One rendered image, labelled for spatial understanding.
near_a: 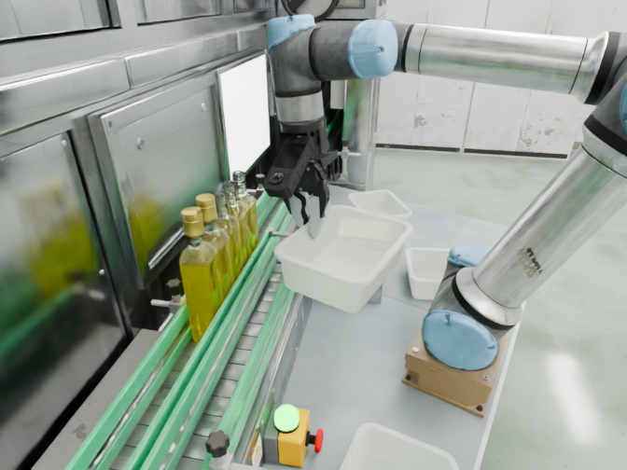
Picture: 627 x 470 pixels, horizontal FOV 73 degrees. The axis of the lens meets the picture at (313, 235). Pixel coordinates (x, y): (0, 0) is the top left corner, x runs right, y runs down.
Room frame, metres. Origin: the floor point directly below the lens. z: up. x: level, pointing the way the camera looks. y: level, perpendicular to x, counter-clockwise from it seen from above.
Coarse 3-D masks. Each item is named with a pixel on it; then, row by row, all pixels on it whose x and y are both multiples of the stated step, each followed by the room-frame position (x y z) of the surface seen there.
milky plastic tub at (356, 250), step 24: (336, 216) 0.75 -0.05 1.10; (360, 216) 0.73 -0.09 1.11; (384, 216) 0.71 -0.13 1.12; (288, 240) 0.62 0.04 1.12; (312, 240) 0.67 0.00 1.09; (336, 240) 0.74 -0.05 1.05; (360, 240) 0.72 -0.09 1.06; (384, 240) 0.70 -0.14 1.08; (288, 264) 0.56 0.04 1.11; (312, 264) 0.55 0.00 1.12; (336, 264) 0.65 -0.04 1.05; (360, 264) 0.66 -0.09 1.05; (384, 264) 0.55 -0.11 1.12; (288, 288) 0.58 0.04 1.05; (312, 288) 0.55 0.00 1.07; (336, 288) 0.53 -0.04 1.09; (360, 288) 0.52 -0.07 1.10
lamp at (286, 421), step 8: (280, 408) 0.50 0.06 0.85; (288, 408) 0.50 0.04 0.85; (296, 408) 0.50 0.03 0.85; (280, 416) 0.48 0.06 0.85; (288, 416) 0.48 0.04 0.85; (296, 416) 0.48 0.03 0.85; (280, 424) 0.47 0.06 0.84; (288, 424) 0.47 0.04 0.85; (296, 424) 0.48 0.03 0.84; (280, 432) 0.47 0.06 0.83; (288, 432) 0.47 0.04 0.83
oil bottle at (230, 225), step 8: (232, 216) 0.77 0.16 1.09; (216, 224) 0.75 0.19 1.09; (224, 224) 0.74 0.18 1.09; (232, 224) 0.75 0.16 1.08; (232, 232) 0.74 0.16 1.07; (240, 232) 0.78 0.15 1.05; (232, 240) 0.74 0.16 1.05; (240, 240) 0.78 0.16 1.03; (232, 248) 0.74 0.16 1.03; (240, 248) 0.77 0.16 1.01; (232, 256) 0.74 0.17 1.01; (240, 256) 0.77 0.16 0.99; (232, 264) 0.74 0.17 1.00; (240, 264) 0.76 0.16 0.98; (240, 272) 0.76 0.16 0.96
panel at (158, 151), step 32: (224, 64) 1.20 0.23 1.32; (160, 96) 0.84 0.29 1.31; (192, 96) 0.99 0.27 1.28; (96, 128) 0.67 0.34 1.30; (128, 128) 0.73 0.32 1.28; (160, 128) 0.84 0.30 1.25; (192, 128) 0.97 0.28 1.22; (224, 128) 1.13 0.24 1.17; (128, 160) 0.71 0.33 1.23; (160, 160) 0.81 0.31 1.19; (192, 160) 0.95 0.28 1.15; (224, 160) 1.11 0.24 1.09; (256, 160) 1.37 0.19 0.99; (128, 192) 0.68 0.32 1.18; (160, 192) 0.79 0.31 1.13; (192, 192) 0.92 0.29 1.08; (128, 224) 0.67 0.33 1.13; (160, 224) 0.77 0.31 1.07; (128, 256) 0.67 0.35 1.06; (160, 256) 0.74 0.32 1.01
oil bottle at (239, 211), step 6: (240, 204) 0.83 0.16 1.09; (234, 210) 0.80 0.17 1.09; (240, 210) 0.81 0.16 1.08; (240, 216) 0.80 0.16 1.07; (246, 216) 0.84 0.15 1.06; (240, 222) 0.80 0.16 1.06; (246, 222) 0.83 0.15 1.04; (240, 228) 0.80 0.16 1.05; (246, 228) 0.83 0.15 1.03; (246, 234) 0.83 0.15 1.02; (246, 240) 0.82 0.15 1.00; (246, 246) 0.82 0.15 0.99; (246, 252) 0.82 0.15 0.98; (246, 258) 0.81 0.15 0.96
